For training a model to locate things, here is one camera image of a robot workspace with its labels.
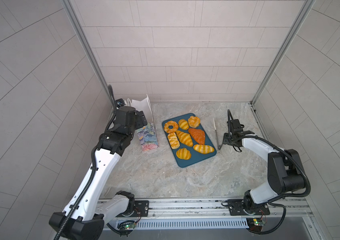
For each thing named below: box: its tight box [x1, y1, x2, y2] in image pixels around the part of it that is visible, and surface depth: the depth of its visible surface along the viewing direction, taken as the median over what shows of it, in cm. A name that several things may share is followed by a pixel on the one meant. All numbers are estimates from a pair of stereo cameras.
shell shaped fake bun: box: [176, 147, 192, 160], surface depth 88 cm
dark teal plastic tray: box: [161, 113, 217, 168], surface depth 93 cm
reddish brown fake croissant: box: [188, 128, 205, 145], surface depth 96 cm
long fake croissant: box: [175, 130, 194, 147], surface depth 94 cm
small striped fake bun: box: [178, 119, 189, 130], surface depth 101 cm
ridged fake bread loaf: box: [167, 132, 180, 150], surface depth 93 cm
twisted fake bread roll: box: [193, 144, 215, 155], surface depth 91 cm
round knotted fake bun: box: [188, 115, 201, 128], surface depth 103 cm
